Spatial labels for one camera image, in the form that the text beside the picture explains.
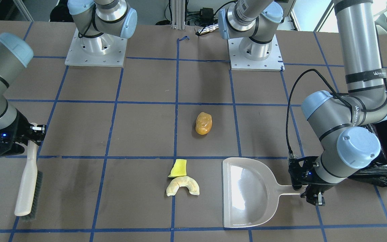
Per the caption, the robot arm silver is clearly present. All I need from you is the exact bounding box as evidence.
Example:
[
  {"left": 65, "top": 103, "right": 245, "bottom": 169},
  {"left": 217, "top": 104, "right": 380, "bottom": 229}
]
[
  {"left": 0, "top": 0, "right": 138, "bottom": 157},
  {"left": 286, "top": 0, "right": 387, "bottom": 206}
]

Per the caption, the yellow sponge piece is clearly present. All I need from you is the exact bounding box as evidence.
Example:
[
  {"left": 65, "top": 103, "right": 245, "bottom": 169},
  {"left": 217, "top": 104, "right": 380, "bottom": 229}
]
[{"left": 168, "top": 158, "right": 187, "bottom": 178}]

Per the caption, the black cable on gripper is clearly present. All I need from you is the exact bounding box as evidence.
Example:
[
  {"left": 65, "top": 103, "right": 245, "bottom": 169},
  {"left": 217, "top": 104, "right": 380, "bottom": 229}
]
[{"left": 286, "top": 69, "right": 353, "bottom": 158}]

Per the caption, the beige plastic dustpan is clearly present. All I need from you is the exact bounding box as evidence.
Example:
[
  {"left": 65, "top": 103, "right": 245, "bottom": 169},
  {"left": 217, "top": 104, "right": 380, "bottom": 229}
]
[{"left": 222, "top": 157, "right": 301, "bottom": 228}]

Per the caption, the beige hand brush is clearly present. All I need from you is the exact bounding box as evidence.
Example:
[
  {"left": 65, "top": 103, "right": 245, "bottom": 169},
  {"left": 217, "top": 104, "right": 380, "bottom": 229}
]
[{"left": 15, "top": 141, "right": 43, "bottom": 221}]

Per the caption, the pale croissant piece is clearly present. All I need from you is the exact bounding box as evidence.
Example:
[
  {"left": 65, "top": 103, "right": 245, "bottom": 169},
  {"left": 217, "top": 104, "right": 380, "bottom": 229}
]
[{"left": 166, "top": 176, "right": 200, "bottom": 196}]

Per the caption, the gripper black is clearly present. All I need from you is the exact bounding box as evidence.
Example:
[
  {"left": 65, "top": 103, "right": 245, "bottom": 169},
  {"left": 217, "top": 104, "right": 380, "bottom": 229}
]
[
  {"left": 288, "top": 155, "right": 330, "bottom": 206},
  {"left": 0, "top": 111, "right": 47, "bottom": 157}
]

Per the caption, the black power adapter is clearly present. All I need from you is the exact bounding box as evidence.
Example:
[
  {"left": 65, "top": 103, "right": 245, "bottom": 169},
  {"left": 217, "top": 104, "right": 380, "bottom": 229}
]
[{"left": 199, "top": 7, "right": 214, "bottom": 22}]

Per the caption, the aluminium frame post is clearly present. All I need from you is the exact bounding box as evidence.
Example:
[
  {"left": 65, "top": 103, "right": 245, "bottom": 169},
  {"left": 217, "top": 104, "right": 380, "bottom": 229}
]
[{"left": 169, "top": 0, "right": 187, "bottom": 31}]

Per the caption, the orange-brown bread roll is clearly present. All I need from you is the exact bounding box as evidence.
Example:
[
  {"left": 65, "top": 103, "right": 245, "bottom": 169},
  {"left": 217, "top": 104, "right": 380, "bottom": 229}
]
[{"left": 195, "top": 112, "right": 213, "bottom": 135}]

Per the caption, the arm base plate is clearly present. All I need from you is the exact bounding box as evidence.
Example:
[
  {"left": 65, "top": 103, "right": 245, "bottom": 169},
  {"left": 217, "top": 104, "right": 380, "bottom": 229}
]
[
  {"left": 65, "top": 29, "right": 128, "bottom": 67},
  {"left": 227, "top": 35, "right": 285, "bottom": 72}
]

